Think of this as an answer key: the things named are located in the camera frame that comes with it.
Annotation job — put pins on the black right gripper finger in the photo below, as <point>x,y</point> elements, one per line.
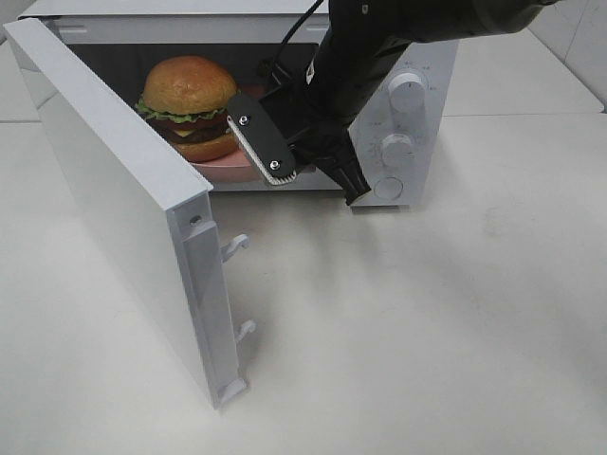
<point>337,158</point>

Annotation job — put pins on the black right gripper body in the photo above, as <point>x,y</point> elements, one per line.
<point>347,70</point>

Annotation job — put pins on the white round door button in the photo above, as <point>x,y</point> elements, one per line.
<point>388,188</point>

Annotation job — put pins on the pink round plate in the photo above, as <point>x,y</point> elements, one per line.
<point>227,168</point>

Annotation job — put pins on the burger with lettuce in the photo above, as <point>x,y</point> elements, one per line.
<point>185,100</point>

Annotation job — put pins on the white microwave door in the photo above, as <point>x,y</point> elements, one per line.
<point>146,206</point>

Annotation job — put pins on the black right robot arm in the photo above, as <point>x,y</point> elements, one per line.
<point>424,22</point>

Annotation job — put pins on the white lower timer knob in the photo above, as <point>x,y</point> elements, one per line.
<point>397,150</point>

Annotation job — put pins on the white upper power knob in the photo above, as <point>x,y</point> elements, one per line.
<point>407,91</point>

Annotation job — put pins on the white microwave oven body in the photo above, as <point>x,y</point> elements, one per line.
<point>124,67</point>

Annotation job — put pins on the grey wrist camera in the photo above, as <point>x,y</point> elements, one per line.
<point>287,112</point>

